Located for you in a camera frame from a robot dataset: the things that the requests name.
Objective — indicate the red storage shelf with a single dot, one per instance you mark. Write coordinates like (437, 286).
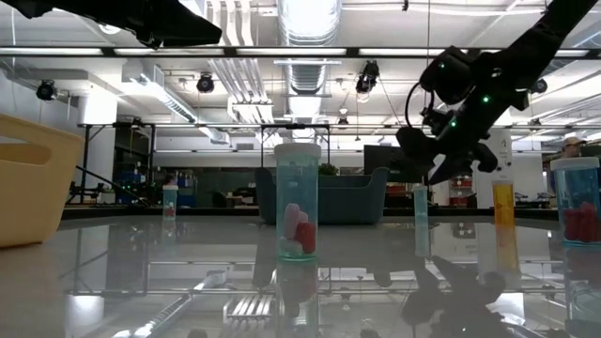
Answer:
(460, 199)

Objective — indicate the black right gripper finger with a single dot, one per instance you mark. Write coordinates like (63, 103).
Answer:
(451, 170)

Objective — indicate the teal plastic bin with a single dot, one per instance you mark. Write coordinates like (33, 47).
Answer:
(352, 202)

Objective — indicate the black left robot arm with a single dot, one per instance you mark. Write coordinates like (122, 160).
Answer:
(141, 19)

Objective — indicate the blue storage crates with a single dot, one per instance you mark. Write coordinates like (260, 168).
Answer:
(187, 199)

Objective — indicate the orange pill bottle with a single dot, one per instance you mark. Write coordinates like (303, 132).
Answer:
(503, 202)

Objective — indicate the person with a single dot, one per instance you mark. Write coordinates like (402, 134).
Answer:
(573, 148)

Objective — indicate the yellow plastic bin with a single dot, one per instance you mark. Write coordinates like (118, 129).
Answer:
(42, 202)

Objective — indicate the black metal stand frame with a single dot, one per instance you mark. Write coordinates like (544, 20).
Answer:
(296, 126)

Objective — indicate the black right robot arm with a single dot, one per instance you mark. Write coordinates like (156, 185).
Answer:
(540, 47)

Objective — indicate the black ceiling spotlight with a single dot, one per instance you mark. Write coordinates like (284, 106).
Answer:
(205, 83)
(540, 86)
(46, 90)
(367, 77)

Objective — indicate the black monitor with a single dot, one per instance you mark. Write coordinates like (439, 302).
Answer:
(380, 159)

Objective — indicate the black aluminium table frame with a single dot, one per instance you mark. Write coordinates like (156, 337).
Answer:
(211, 211)

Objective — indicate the green potted plant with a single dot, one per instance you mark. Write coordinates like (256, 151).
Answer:
(328, 169)

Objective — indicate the silver ventilation duct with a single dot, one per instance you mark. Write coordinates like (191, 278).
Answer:
(307, 75)

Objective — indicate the black shelving rack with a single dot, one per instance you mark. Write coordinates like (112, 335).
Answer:
(123, 155)

